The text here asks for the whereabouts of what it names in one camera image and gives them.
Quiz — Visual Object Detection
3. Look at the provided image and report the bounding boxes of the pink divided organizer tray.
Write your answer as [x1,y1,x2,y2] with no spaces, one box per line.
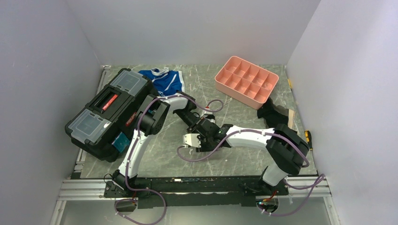
[214,56,279,110]

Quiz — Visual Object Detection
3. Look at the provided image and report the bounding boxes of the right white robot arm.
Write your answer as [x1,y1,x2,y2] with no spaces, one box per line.
[194,124,310,195]

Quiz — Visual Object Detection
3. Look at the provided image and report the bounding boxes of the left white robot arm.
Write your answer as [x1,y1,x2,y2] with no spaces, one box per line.
[112,92,219,197]

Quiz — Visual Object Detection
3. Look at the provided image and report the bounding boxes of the blue white underwear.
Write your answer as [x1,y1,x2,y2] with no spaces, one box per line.
[139,67,185,97]

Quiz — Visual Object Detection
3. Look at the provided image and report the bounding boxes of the black cloth at right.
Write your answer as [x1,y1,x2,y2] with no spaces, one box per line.
[257,98,289,128]

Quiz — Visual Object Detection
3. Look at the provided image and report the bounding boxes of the black plastic toolbox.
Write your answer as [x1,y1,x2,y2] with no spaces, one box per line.
[65,68,158,162]

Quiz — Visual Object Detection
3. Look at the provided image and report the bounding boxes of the brown cardboard piece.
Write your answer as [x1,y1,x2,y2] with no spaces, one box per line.
[287,109,296,129]

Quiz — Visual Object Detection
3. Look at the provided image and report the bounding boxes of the yellow black screwdriver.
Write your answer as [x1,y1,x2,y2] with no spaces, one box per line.
[305,130,313,150]

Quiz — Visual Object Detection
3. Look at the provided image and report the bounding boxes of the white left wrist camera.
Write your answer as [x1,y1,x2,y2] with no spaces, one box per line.
[201,106,215,123]

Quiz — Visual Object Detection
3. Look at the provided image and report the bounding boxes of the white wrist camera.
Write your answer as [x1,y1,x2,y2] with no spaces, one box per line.
[183,133,201,148]
[201,106,215,123]

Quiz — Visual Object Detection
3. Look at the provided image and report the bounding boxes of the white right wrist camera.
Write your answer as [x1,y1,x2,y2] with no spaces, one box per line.
[183,133,201,148]

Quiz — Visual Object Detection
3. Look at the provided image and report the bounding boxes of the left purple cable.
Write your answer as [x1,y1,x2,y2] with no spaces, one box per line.
[114,94,224,225]

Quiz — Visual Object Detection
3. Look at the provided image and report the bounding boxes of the purple cable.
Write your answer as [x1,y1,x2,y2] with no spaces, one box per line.
[114,94,224,225]
[176,128,326,218]

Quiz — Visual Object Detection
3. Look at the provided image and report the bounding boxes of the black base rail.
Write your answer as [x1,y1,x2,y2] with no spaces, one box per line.
[104,176,275,209]

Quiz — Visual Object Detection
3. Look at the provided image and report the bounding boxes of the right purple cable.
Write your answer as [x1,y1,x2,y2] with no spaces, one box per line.
[176,128,326,218]

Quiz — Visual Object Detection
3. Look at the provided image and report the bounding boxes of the aluminium frame rail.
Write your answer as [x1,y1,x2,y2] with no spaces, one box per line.
[50,179,119,225]

